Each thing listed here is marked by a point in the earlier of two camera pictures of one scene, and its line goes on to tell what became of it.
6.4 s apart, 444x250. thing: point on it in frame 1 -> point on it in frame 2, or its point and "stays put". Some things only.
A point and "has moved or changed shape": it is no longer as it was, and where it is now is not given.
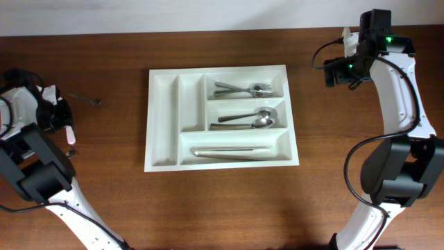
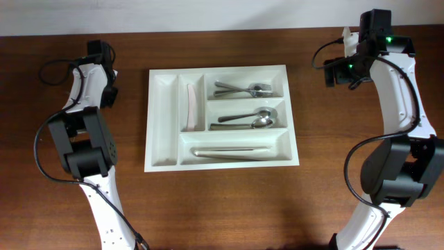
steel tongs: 233,152 stays put
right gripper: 340,74 stays put
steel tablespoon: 259,124 stays put
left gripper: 61,119 -> 107,96
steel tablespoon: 266,112 stays put
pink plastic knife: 70,135 has moved or changed shape
